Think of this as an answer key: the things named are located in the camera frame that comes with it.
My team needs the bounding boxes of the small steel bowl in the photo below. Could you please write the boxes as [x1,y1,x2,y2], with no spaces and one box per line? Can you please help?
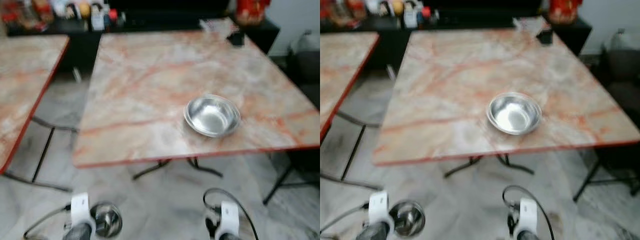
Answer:
[90,201,123,239]
[390,200,427,238]

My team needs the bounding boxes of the large steel bowl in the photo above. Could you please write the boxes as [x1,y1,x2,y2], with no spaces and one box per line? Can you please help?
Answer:
[486,92,543,136]
[183,94,242,138]

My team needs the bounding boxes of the dark chair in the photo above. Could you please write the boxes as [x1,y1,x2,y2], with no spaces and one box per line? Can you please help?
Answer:
[600,29,640,118]
[285,30,321,108]

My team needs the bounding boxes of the clear plastic bag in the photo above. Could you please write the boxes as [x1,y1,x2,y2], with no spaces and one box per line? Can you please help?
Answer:
[199,18,236,36]
[512,16,548,35]

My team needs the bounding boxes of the black sideboard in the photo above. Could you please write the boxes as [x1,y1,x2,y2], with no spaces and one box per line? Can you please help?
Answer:
[5,0,281,76]
[320,0,593,71]

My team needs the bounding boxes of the red packet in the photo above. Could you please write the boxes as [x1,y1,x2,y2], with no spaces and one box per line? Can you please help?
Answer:
[549,0,583,25]
[236,0,272,26]

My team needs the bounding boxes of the white bottle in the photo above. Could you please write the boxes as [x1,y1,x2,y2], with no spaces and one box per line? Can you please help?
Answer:
[403,4,419,29]
[90,4,106,32]

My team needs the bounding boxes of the red snack packs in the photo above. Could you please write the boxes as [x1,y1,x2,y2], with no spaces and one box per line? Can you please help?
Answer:
[0,0,53,31]
[320,0,368,27]

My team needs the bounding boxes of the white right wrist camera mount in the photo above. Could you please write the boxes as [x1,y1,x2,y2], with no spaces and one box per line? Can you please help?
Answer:
[219,201,241,237]
[519,198,539,233]

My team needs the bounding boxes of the black pedestal table frame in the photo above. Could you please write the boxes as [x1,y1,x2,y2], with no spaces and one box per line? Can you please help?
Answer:
[132,156,224,181]
[444,154,535,178]

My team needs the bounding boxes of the black metal stool frame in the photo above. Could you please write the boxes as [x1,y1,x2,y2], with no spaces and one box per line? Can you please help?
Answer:
[572,145,640,202]
[262,150,321,206]

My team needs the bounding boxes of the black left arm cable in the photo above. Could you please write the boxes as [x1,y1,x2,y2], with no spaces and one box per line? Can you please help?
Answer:
[22,204,72,240]
[320,202,371,235]

